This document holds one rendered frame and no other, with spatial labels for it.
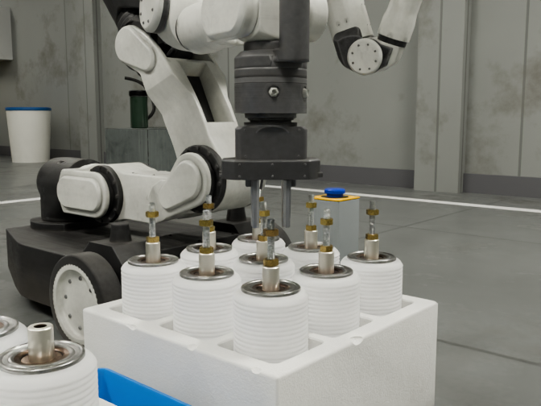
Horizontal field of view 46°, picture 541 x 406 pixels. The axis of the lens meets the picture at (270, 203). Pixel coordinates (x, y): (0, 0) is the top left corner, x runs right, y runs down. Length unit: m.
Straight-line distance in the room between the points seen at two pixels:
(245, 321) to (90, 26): 6.02
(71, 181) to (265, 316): 0.96
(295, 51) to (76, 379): 0.40
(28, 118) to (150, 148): 2.60
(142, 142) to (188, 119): 3.27
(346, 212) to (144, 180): 0.50
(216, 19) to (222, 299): 0.36
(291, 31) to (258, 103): 0.09
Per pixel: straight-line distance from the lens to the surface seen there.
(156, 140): 4.61
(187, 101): 1.35
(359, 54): 1.40
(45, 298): 1.55
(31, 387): 0.58
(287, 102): 0.74
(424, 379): 1.04
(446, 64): 4.11
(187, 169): 1.29
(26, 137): 6.99
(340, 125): 4.59
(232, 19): 0.75
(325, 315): 0.86
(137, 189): 1.50
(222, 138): 1.33
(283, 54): 0.72
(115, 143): 4.87
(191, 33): 0.91
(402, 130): 4.33
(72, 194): 1.64
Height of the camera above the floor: 0.47
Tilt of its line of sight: 8 degrees down
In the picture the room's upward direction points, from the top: straight up
